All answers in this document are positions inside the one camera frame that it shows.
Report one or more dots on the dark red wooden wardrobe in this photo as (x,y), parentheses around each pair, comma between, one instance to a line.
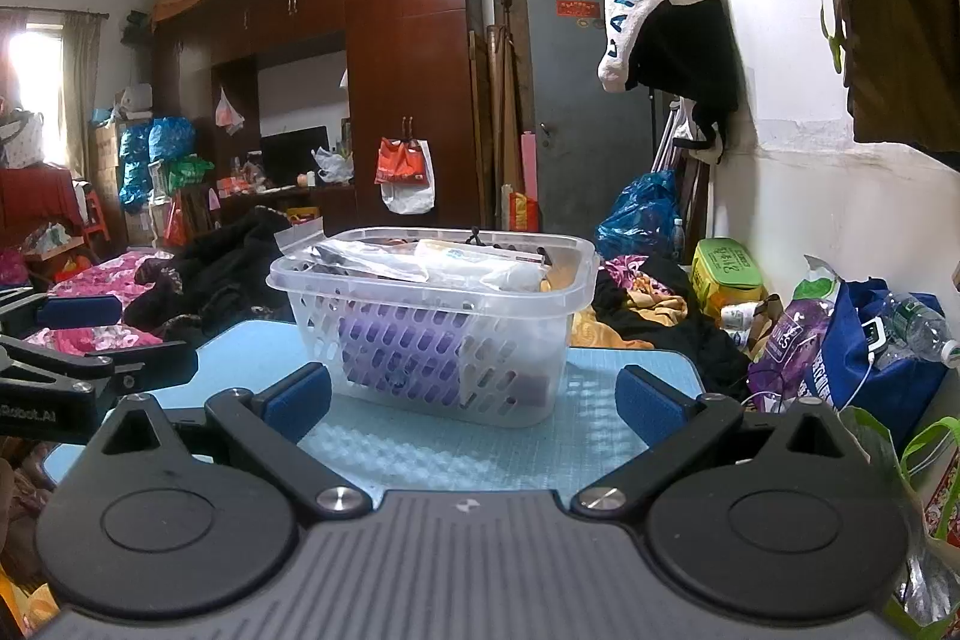
(365,69)

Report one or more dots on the black clothing pile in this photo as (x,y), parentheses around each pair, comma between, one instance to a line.
(215,283)

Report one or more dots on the clear plastic basket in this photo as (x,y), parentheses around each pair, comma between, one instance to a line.
(511,362)

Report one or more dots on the red white hanging bag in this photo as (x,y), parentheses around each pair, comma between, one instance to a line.
(405,176)

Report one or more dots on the purple flat box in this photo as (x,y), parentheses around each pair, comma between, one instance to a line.
(404,354)

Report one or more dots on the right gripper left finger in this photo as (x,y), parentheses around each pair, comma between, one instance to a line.
(260,433)

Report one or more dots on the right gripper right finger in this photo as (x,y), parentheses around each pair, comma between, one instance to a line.
(683,435)

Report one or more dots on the blue plastic bag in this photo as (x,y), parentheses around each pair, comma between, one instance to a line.
(642,218)

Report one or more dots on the white black hanging jacket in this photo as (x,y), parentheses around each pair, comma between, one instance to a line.
(684,48)

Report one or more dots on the window curtain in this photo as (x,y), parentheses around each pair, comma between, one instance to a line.
(81,35)

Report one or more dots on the clear zip bag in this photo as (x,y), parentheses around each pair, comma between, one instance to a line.
(468,264)

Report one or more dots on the navy blue tote bag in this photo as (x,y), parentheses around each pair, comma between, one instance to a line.
(845,372)

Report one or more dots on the orange yellow blanket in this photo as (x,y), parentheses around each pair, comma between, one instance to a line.
(625,317)

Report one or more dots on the blue bags stack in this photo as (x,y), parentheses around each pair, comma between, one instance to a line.
(167,143)

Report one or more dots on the pink floral bedding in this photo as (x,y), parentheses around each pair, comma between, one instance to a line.
(116,278)

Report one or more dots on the grey door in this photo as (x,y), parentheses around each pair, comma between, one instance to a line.
(590,142)

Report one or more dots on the black monitor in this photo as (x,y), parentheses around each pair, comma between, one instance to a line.
(287,155)

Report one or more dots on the green yellow box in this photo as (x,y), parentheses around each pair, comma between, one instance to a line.
(724,273)

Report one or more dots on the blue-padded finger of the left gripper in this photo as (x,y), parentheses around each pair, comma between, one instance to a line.
(67,313)

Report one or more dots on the brown hanging bag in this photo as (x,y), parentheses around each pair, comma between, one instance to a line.
(907,10)

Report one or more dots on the purple snack bag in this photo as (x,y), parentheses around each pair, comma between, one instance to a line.
(775,379)

